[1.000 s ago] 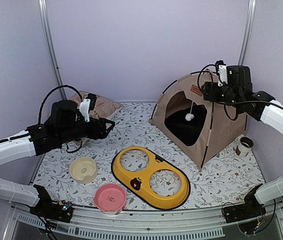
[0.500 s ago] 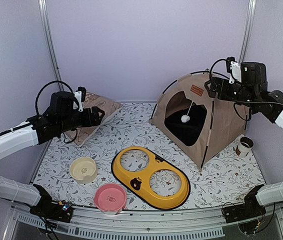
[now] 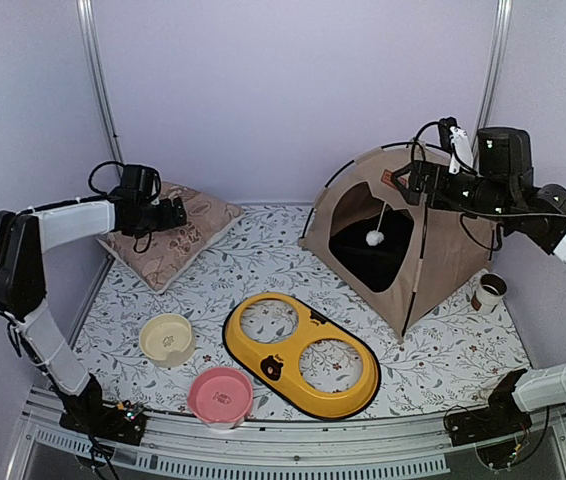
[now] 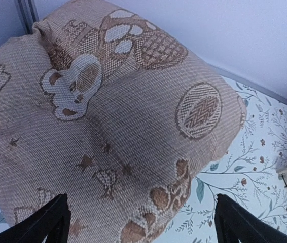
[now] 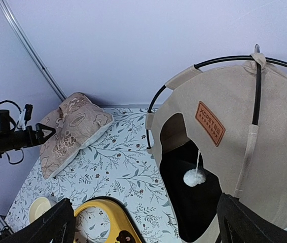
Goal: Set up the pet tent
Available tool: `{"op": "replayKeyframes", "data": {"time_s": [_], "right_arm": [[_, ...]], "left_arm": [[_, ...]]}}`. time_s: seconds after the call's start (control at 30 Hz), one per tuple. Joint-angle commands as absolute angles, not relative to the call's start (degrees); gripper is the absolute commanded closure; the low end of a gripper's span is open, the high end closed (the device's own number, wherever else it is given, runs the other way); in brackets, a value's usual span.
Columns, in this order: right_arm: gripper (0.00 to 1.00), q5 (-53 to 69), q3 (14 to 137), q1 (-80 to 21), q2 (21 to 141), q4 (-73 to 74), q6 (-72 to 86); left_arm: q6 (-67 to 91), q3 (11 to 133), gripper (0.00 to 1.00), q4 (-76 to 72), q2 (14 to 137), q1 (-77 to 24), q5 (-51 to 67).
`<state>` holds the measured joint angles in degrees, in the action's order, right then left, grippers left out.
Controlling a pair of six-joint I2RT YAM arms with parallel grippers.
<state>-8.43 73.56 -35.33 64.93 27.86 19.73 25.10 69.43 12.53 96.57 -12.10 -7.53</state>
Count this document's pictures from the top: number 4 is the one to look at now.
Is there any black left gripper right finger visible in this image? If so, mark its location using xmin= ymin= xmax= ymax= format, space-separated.
xmin=214 ymin=194 xmax=287 ymax=243

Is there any left metal frame post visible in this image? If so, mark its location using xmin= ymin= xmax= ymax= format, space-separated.
xmin=15 ymin=0 xmax=39 ymax=34

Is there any brown patterned pillow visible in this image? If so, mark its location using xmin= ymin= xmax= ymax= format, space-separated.
xmin=0 ymin=1 xmax=246 ymax=242

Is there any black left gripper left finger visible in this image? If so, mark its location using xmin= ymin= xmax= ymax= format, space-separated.
xmin=0 ymin=194 xmax=71 ymax=243

